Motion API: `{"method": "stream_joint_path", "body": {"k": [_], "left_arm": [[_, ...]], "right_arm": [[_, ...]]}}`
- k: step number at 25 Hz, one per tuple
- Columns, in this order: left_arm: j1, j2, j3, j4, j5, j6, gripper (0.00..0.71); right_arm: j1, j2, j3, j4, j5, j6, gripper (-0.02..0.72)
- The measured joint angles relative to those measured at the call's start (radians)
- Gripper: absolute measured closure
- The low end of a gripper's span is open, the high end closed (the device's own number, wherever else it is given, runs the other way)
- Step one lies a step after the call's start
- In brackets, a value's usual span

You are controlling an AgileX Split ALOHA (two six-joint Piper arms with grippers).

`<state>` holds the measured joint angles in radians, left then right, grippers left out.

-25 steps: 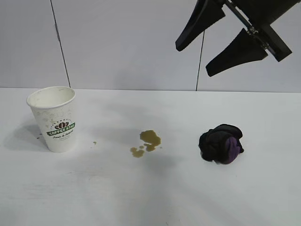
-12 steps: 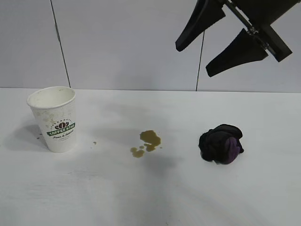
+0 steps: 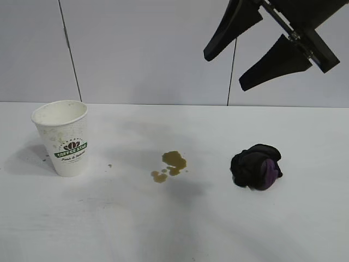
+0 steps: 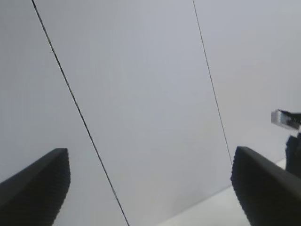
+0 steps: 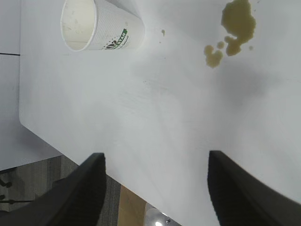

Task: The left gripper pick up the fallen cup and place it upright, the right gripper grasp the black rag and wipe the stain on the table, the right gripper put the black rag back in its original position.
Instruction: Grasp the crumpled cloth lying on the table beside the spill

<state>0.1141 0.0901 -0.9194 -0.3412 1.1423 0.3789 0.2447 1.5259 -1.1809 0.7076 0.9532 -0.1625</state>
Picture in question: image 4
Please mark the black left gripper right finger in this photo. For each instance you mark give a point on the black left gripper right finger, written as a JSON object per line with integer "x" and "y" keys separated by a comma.
{"x": 265, "y": 193}

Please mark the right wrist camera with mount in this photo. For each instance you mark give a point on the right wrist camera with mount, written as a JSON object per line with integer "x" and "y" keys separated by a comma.
{"x": 279, "y": 118}

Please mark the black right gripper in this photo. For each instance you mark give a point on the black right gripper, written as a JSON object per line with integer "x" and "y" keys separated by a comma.
{"x": 294, "y": 153}

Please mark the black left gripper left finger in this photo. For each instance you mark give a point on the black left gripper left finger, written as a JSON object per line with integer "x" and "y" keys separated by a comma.
{"x": 35, "y": 188}

